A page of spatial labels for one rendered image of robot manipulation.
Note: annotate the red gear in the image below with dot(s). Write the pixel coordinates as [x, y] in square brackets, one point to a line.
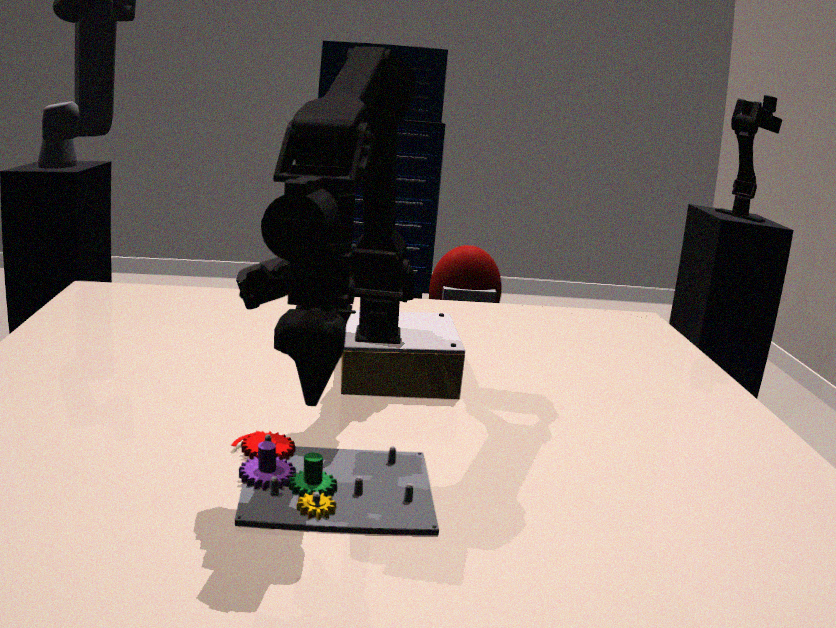
[284, 446]

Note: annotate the red curved arrow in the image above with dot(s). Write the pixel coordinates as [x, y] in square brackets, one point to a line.
[236, 442]

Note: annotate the yellow gear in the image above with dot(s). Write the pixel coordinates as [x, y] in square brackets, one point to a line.
[306, 506]

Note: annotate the purple gear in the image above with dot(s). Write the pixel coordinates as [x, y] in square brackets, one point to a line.
[259, 471]

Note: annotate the green gear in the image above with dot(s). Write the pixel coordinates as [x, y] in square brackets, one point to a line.
[312, 479]

